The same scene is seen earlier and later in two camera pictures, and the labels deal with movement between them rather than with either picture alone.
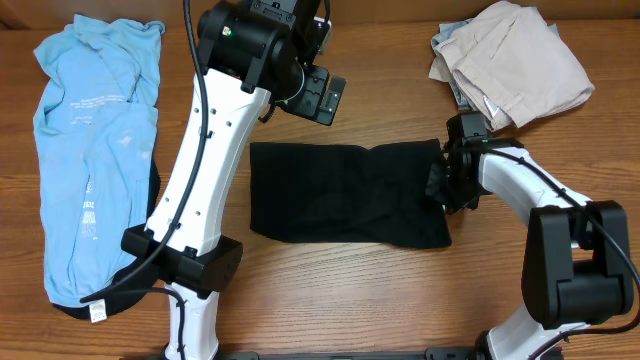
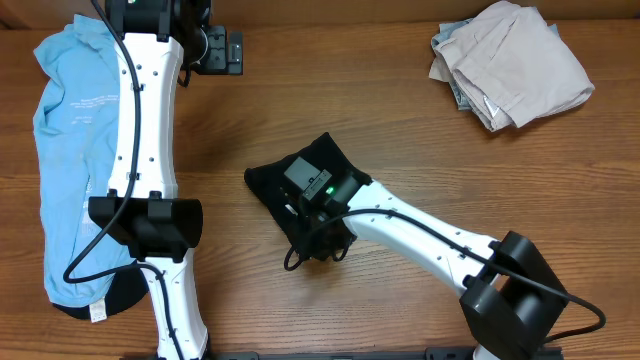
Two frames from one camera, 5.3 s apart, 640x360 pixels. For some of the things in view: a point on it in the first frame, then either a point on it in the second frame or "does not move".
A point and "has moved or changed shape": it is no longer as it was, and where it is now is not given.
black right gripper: (471, 203) to (315, 245)
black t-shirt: (348, 194) has moved or changed shape
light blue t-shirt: (94, 117) does not move
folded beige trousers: (514, 64) does not move
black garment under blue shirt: (142, 276) does not move
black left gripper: (317, 97) to (220, 55)
